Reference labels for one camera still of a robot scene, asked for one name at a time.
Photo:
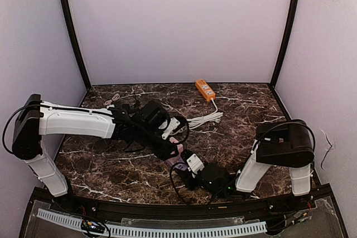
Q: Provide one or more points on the white USB charger with cable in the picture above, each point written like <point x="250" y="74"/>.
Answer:
<point x="112" y="100"/>

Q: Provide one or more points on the black adapter with thin cable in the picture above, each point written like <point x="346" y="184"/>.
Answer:
<point x="131" y="108"/>

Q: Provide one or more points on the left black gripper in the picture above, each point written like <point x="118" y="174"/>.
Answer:
<point x="168" y="152"/>

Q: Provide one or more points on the pink cube adapter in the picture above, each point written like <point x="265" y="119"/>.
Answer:
<point x="171" y="164"/>

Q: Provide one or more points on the black front rail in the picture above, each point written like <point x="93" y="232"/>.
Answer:
<point x="264" y="208"/>

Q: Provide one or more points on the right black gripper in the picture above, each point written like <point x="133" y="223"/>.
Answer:
<point x="187" y="171"/>

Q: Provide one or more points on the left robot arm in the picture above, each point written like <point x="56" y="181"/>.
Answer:
<point x="23" y="133"/>

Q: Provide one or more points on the white slotted cable duct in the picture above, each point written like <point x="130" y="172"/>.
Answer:
<point x="130" y="227"/>

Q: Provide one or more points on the purple power strip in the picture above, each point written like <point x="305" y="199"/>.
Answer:
<point x="180" y="165"/>

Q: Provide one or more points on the left black frame post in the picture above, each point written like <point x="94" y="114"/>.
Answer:
<point x="75" y="43"/>

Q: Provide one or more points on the orange power strip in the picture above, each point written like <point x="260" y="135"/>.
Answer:
<point x="205" y="90"/>

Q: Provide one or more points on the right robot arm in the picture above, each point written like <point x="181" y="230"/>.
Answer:
<point x="289" y="144"/>

